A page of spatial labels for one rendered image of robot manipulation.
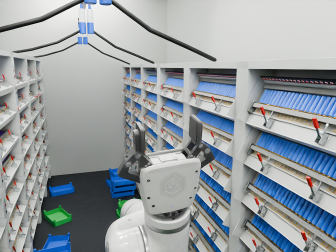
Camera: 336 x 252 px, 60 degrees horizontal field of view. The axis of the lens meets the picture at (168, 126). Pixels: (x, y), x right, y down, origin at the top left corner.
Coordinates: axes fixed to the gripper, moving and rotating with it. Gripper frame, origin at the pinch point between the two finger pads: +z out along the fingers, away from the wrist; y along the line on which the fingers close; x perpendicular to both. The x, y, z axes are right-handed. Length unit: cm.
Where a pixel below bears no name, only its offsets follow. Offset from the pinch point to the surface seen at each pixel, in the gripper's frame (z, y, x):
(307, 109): -18, -62, 33
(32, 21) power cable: 4, 26, 118
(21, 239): -162, 65, 157
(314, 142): -25, -58, 23
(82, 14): -5, -6, 257
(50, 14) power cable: 7, 18, 118
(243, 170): -57, -57, 56
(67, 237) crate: -205, 35, 193
